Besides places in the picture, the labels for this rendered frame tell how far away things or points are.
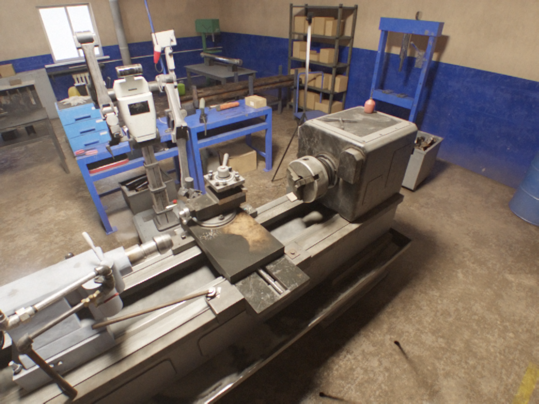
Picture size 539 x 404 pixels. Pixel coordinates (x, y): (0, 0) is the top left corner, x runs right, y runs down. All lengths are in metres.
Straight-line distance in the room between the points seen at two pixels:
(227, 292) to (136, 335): 0.41
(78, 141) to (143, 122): 0.97
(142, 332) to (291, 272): 0.69
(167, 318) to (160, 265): 0.32
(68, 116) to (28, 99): 2.23
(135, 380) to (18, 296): 0.56
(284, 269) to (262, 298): 0.19
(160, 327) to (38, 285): 0.48
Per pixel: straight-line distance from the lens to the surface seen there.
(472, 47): 4.70
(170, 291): 1.57
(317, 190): 1.52
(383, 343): 2.29
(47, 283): 1.22
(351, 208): 1.69
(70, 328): 1.27
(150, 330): 1.33
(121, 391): 1.45
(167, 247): 1.24
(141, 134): 2.24
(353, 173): 1.51
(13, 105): 5.18
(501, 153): 4.76
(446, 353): 2.44
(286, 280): 1.34
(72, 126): 2.98
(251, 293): 1.30
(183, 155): 2.03
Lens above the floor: 1.92
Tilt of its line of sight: 36 degrees down
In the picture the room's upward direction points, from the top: straight up
